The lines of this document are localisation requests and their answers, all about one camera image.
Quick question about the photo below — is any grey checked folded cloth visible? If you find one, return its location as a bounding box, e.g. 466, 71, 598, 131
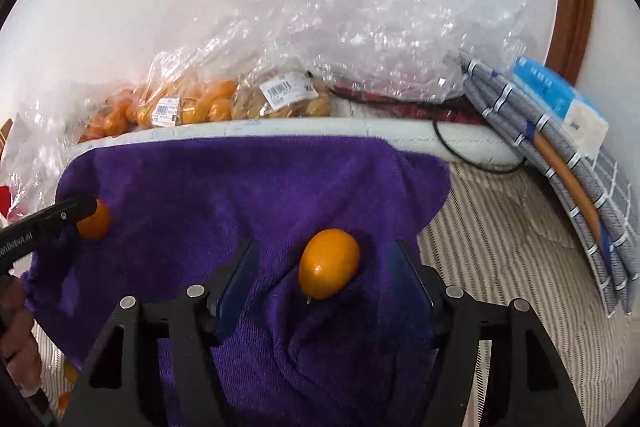
457, 49, 640, 319

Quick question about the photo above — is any small clear plastic bag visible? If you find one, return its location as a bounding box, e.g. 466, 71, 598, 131
0, 77, 151, 224

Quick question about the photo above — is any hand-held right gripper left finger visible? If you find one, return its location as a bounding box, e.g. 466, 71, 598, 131
59, 238, 261, 427

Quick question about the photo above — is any red black item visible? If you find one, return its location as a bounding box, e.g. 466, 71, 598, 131
330, 76, 496, 126

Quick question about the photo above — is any person's left hand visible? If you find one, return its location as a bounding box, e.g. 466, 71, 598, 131
0, 278, 44, 397

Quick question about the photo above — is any black cable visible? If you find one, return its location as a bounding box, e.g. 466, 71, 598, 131
431, 119, 527, 174

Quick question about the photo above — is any purple towel-lined tray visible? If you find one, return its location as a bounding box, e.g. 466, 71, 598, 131
20, 134, 451, 427

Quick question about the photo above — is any bag of tangerines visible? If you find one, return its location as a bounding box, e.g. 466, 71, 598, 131
80, 87, 145, 140

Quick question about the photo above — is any blue white tissue pack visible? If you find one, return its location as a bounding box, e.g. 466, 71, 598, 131
510, 56, 610, 158

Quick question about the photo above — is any labelled bag of longans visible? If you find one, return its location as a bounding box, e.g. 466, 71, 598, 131
232, 69, 334, 120

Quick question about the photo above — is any labelled bag of kumquats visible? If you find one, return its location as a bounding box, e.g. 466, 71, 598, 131
137, 77, 241, 128

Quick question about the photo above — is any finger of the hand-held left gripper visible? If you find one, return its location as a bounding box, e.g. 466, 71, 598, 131
36, 193, 99, 242

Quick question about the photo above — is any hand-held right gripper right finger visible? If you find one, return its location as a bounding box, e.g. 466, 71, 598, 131
395, 238, 587, 427

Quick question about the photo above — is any large crumpled clear plastic bag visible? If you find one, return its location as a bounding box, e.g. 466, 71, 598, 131
145, 0, 543, 104

